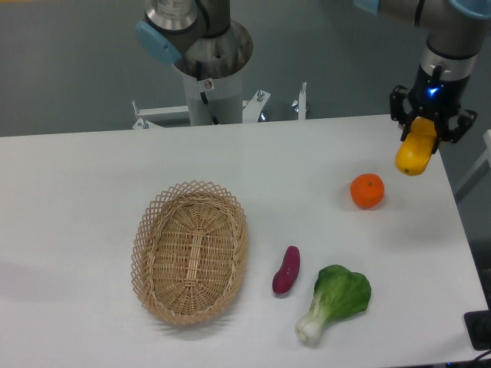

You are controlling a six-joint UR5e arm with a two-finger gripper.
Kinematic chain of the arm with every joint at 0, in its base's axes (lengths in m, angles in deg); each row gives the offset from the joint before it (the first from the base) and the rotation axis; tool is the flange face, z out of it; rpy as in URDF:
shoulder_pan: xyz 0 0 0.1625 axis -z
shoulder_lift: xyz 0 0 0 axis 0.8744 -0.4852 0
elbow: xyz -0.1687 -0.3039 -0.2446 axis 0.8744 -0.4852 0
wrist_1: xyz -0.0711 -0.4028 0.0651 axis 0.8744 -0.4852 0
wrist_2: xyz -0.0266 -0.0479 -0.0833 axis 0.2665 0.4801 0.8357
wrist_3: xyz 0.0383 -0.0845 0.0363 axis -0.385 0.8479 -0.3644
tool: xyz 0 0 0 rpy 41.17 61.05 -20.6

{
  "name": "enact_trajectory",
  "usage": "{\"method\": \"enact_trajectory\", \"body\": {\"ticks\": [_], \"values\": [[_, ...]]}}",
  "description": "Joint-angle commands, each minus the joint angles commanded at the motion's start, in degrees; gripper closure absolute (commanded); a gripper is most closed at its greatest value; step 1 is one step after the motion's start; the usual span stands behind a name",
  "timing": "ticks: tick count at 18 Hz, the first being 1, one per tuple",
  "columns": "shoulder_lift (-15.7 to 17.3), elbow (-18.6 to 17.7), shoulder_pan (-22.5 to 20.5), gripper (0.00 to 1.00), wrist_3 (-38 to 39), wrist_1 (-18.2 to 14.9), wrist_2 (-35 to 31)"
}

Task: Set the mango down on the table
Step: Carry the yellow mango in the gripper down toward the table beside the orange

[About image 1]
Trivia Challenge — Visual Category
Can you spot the green bok choy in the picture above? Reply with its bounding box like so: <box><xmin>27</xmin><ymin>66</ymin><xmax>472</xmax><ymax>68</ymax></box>
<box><xmin>295</xmin><ymin>264</ymin><xmax>372</xmax><ymax>344</ymax></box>

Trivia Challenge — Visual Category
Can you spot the purple sweet potato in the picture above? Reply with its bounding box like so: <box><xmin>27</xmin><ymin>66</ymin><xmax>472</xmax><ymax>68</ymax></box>
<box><xmin>272</xmin><ymin>246</ymin><xmax>301</xmax><ymax>294</ymax></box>

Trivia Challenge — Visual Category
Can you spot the black device at table edge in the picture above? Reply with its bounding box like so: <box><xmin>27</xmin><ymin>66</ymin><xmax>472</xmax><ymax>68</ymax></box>
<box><xmin>463</xmin><ymin>310</ymin><xmax>490</xmax><ymax>351</ymax></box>

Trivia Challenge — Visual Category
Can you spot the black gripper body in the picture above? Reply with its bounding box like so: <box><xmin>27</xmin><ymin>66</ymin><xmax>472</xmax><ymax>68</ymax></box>
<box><xmin>407</xmin><ymin>65</ymin><xmax>470</xmax><ymax>122</ymax></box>

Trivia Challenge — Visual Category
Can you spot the orange tangerine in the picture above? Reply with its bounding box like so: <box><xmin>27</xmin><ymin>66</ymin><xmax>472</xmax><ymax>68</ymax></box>
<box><xmin>350</xmin><ymin>173</ymin><xmax>385</xmax><ymax>209</ymax></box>

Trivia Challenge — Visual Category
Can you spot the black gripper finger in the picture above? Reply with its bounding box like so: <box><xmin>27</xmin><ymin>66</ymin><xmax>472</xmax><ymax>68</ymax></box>
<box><xmin>432</xmin><ymin>109</ymin><xmax>477</xmax><ymax>154</ymax></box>
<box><xmin>389</xmin><ymin>85</ymin><xmax>412</xmax><ymax>141</ymax></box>

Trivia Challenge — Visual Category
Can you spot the woven wicker basket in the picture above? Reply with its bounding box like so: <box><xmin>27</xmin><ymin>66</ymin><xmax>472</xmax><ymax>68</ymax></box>
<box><xmin>130</xmin><ymin>180</ymin><xmax>249</xmax><ymax>325</ymax></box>

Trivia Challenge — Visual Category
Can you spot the yellow mango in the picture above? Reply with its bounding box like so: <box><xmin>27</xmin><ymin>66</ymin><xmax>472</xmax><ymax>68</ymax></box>
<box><xmin>394</xmin><ymin>117</ymin><xmax>437</xmax><ymax>176</ymax></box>

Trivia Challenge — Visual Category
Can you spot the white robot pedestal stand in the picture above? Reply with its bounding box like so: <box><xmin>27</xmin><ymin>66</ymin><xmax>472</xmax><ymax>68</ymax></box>
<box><xmin>131</xmin><ymin>18</ymin><xmax>310</xmax><ymax>130</ymax></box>

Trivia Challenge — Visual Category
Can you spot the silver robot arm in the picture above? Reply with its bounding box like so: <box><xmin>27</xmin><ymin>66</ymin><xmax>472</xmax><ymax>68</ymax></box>
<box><xmin>136</xmin><ymin>1</ymin><xmax>490</xmax><ymax>150</ymax></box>

